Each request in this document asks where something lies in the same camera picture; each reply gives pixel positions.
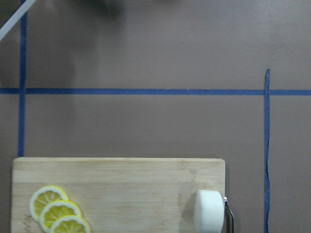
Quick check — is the white steamed bun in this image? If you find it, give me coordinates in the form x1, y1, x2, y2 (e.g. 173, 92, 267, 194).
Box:
193, 190, 225, 233

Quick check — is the lemon slice middle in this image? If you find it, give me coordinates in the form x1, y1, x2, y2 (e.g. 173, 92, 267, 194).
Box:
39, 200, 82, 233

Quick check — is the bamboo cutting board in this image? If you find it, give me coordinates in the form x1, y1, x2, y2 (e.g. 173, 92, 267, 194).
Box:
10, 157, 225, 233

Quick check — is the lemon slice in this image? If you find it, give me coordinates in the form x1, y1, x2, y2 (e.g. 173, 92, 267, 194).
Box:
49, 215, 92, 233
39, 200, 82, 233
29, 185, 69, 222

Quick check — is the white wire cup rack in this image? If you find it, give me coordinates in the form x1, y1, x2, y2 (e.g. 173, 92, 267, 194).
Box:
0, 0, 36, 40

